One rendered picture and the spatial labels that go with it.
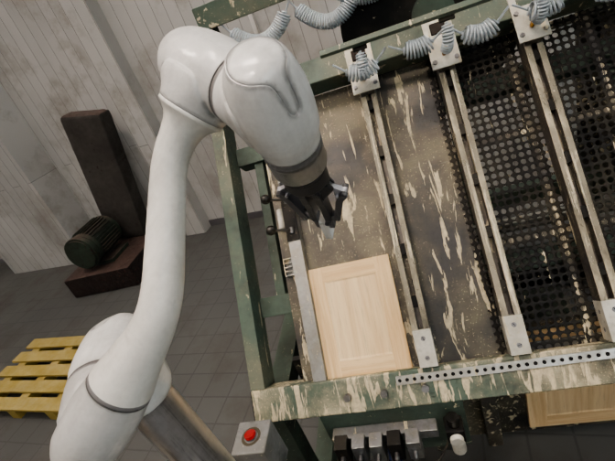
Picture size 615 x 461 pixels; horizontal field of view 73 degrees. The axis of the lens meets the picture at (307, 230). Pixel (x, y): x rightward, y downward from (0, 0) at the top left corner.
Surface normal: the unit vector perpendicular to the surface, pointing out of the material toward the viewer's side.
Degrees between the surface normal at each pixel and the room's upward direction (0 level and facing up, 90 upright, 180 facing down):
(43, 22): 90
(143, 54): 90
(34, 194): 90
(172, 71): 56
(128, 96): 90
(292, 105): 109
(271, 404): 51
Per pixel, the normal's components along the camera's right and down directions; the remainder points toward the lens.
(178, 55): -0.55, -0.09
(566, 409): -0.11, 0.52
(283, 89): 0.59, 0.45
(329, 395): -0.29, -0.11
